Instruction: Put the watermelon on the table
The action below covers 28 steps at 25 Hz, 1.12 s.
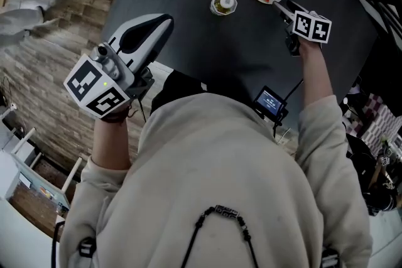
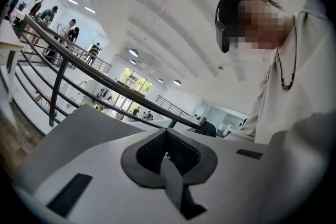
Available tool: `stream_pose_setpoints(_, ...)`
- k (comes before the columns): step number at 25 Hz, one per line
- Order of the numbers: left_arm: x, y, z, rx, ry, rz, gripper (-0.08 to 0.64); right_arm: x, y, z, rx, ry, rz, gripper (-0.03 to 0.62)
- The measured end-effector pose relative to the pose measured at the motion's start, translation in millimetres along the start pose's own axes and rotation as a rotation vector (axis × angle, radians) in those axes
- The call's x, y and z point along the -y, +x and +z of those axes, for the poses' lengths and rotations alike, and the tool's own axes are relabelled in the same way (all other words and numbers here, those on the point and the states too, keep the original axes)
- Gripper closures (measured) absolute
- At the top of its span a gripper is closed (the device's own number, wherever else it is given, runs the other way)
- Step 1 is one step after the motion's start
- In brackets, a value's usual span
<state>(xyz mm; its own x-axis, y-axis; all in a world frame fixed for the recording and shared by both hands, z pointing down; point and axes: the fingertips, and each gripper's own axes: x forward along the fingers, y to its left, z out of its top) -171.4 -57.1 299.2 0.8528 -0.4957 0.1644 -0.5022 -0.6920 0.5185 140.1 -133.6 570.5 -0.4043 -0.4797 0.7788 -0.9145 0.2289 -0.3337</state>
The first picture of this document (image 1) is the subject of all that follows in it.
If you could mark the person's right forearm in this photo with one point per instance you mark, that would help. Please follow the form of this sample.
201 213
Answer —
315 78

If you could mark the purple checkered cloth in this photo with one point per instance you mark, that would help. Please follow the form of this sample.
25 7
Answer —
383 122

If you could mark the black round table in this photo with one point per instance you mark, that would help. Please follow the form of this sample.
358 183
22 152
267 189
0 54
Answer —
220 47

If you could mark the person's black trousers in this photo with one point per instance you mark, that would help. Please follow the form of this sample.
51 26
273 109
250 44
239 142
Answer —
176 88

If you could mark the white shelf unit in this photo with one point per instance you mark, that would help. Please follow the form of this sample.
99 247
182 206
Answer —
12 172

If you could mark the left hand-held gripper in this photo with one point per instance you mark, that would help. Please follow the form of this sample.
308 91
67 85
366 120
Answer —
83 81

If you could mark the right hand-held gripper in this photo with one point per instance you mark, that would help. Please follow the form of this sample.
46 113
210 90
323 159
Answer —
314 29

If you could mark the clear drink bottle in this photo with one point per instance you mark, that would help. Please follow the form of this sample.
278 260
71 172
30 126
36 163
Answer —
223 3

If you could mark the person's beige hoodie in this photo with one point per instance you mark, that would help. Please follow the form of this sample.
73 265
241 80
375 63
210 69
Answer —
204 172

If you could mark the small black monitor screen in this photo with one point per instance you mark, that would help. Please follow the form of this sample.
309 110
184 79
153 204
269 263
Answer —
269 101

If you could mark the person's left forearm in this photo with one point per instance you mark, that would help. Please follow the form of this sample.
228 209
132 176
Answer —
110 144

